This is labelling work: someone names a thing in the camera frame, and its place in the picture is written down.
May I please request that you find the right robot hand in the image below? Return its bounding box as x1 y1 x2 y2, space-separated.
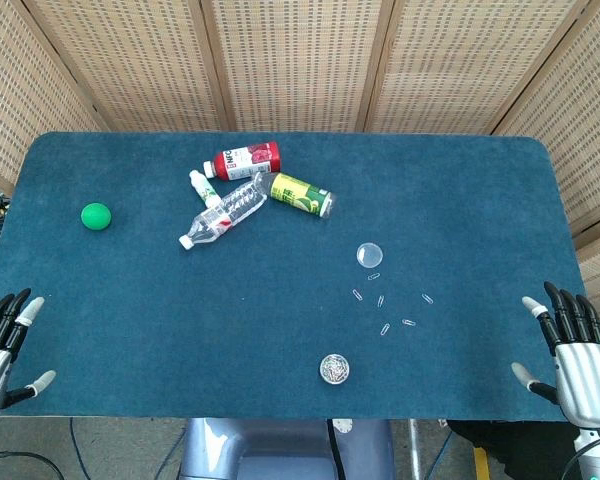
510 281 600 429

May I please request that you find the round container of paperclips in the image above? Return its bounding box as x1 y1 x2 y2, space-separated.
319 353 352 387

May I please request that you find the yellow floor tape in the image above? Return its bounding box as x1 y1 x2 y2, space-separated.
473 447 491 480

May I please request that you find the green ball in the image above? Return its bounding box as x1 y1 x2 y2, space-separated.
80 201 113 232

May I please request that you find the metal table leg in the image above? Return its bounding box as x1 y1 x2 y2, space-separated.
408 419 422 480

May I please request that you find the blue grey robot torso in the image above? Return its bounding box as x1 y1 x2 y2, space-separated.
178 417 396 480

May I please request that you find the clear round lid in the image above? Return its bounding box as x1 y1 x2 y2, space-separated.
356 241 385 270

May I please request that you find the woven wooden screen panel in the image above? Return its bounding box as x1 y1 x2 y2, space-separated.
364 0 594 135
492 0 600 346
199 0 396 134
0 0 106 196
24 0 236 134

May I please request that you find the small white bottle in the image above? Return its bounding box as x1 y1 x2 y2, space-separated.
188 169 222 209

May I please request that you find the clear plastic water bottle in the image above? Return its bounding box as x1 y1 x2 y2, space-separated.
178 172 270 250

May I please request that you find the blue felt table mat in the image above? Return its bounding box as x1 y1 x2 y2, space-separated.
0 130 600 422

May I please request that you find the red juice bottle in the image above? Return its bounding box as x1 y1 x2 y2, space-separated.
202 140 283 182

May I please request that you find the green yellow label bottle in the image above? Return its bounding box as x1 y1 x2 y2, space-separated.
259 172 338 220

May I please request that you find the black floor cable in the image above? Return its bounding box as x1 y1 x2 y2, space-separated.
0 450 65 480

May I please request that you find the blue floor cable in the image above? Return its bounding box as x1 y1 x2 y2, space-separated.
68 418 89 480
424 430 455 480

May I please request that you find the black torso cable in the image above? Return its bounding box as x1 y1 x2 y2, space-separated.
326 419 342 480

